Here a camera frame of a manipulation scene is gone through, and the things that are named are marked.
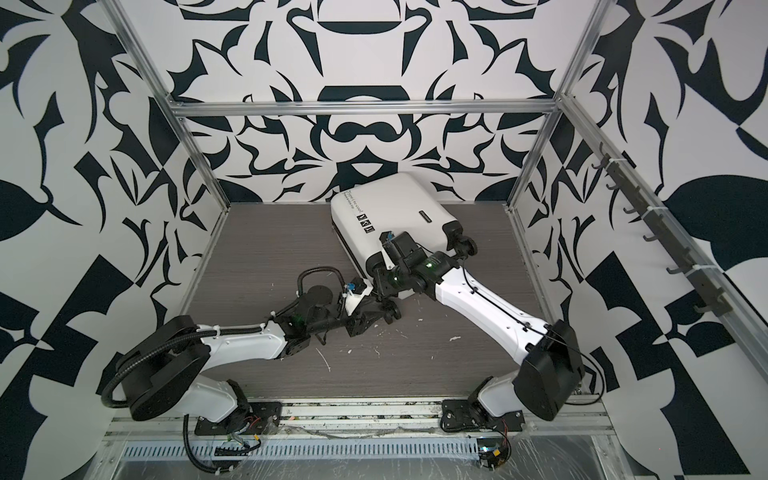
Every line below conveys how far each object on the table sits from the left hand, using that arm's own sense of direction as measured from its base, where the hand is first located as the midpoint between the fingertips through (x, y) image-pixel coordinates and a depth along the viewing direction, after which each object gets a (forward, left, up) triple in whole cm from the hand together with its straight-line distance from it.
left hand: (380, 299), depth 80 cm
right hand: (+4, -1, +4) cm, 6 cm away
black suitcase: (+28, +2, +7) cm, 29 cm away
